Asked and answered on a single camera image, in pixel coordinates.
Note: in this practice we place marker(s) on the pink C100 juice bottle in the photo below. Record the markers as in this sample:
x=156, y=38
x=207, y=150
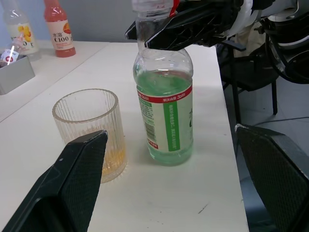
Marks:
x=60, y=31

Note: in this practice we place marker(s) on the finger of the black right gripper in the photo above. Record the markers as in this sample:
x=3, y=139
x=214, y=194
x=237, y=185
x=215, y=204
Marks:
x=131, y=31

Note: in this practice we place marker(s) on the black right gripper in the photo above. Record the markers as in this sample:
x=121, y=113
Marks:
x=214, y=21

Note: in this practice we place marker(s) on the dark robot torso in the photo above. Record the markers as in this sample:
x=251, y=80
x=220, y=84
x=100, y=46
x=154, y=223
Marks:
x=289, y=48

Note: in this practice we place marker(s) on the ribbed clear drinking glass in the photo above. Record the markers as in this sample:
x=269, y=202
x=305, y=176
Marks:
x=84, y=113

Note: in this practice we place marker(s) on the grey rectangular tray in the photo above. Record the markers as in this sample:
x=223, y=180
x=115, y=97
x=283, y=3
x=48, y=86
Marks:
x=17, y=72

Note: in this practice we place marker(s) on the yellow fruit juice bottle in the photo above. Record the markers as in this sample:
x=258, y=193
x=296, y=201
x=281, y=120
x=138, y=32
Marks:
x=23, y=33

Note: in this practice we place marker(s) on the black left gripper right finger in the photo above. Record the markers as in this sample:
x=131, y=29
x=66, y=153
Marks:
x=280, y=174

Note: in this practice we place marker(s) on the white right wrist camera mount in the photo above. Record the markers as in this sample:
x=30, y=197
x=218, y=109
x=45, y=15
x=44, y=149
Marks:
x=242, y=18

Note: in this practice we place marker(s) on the small clear bottle red label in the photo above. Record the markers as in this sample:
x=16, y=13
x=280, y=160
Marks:
x=10, y=54

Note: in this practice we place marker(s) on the black chair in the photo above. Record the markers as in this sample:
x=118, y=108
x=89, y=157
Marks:
x=246, y=72

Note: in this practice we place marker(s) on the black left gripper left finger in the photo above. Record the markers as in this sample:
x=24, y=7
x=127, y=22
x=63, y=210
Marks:
x=60, y=183

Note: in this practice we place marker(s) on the clear bottle with green juice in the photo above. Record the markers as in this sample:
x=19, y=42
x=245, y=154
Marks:
x=166, y=113

